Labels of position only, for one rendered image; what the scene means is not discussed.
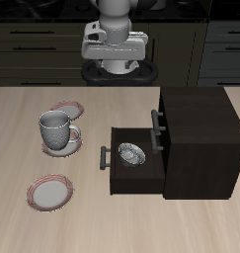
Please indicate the grey kitchen drawer unit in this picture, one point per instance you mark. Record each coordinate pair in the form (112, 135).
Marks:
(223, 56)

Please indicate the white plate with red rim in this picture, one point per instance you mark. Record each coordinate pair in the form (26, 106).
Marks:
(73, 146)
(49, 193)
(73, 109)

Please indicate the dark kitchen cupboards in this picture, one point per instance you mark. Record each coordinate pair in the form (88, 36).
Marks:
(39, 62)

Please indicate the black kitchen countertop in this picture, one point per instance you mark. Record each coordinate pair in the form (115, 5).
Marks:
(42, 10)

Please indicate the grey porcelain mug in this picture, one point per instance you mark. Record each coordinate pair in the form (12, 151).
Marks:
(55, 133)

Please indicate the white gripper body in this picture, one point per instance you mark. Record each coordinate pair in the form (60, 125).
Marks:
(115, 52)

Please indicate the grey patterned bowl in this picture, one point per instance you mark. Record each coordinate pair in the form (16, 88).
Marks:
(131, 154)

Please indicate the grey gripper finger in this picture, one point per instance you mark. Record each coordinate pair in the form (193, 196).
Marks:
(100, 63)
(128, 64)

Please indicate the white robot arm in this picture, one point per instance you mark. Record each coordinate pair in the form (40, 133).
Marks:
(114, 19)

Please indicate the dark wooden cabinet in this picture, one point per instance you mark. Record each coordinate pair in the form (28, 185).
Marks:
(200, 145)

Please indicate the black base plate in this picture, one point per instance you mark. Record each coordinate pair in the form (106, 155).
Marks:
(147, 74)

